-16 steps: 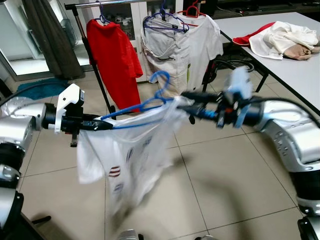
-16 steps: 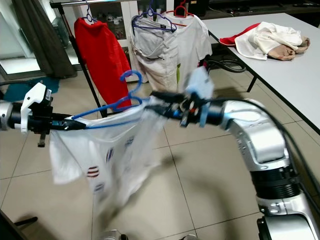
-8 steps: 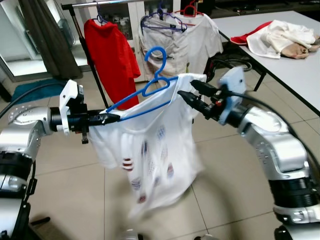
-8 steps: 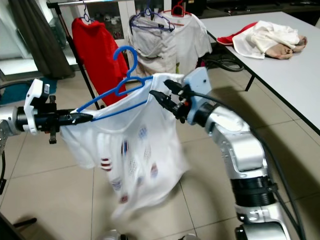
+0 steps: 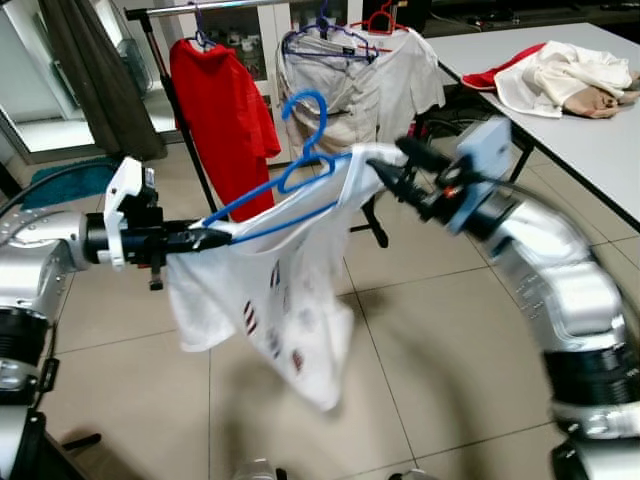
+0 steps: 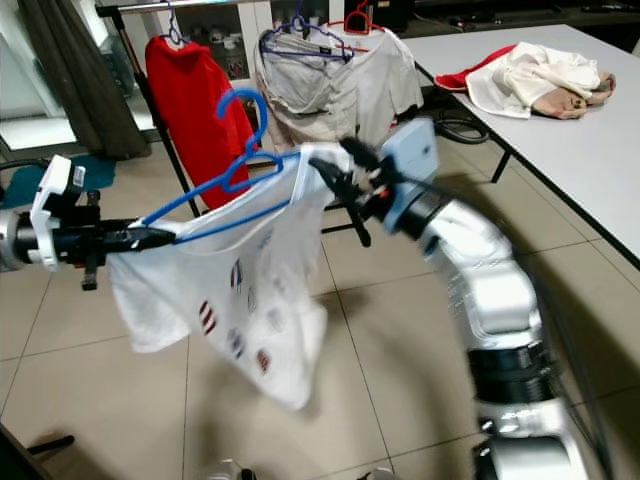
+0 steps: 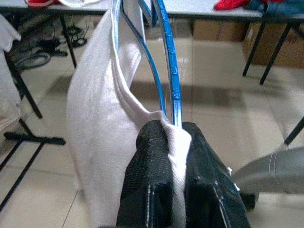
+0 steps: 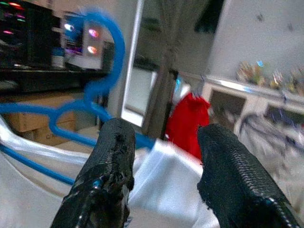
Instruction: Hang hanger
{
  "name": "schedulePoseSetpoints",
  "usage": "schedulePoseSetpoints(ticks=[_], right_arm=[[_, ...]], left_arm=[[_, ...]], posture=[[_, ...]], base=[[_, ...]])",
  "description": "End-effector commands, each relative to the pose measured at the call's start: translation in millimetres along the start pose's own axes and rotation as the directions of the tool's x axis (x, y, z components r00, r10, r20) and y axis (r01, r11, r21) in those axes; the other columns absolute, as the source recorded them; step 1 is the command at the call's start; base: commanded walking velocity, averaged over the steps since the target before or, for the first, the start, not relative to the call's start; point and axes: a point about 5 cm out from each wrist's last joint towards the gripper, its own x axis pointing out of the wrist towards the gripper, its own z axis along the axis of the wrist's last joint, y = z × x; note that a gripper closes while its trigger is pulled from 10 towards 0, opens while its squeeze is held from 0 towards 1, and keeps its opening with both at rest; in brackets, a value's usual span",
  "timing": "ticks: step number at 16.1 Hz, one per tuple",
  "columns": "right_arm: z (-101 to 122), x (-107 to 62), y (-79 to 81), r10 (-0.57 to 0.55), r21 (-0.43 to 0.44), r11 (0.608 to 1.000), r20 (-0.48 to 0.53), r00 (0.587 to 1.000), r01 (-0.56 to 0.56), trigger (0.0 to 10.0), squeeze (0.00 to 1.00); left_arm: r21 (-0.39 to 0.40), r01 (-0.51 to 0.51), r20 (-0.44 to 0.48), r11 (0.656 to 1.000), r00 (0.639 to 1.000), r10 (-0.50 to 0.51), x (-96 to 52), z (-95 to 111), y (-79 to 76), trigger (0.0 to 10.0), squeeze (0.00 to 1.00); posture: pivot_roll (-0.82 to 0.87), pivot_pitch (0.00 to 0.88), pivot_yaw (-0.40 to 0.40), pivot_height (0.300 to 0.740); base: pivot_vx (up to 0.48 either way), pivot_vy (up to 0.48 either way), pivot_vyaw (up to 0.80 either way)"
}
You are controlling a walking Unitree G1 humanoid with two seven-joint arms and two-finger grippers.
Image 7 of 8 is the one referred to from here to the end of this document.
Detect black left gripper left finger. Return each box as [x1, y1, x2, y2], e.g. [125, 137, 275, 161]
[116, 120, 176, 228]

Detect white crumpled garment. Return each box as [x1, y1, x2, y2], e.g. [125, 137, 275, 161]
[0, 13, 22, 130]

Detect red cloth garment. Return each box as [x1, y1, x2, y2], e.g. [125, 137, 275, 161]
[213, 0, 250, 11]
[25, 0, 59, 8]

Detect blue clothes hanger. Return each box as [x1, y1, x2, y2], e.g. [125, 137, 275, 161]
[110, 0, 183, 130]

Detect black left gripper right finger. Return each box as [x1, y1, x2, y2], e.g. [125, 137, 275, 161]
[182, 121, 252, 228]

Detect white t-shirt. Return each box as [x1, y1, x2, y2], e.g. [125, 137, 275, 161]
[66, 0, 193, 228]

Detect black floor cable tangle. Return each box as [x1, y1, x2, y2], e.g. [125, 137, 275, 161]
[15, 23, 89, 71]

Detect blue denim jeans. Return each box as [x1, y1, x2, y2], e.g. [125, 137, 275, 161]
[246, 0, 304, 15]

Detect brown cardboard box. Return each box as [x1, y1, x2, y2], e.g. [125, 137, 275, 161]
[244, 21, 304, 69]
[192, 20, 247, 43]

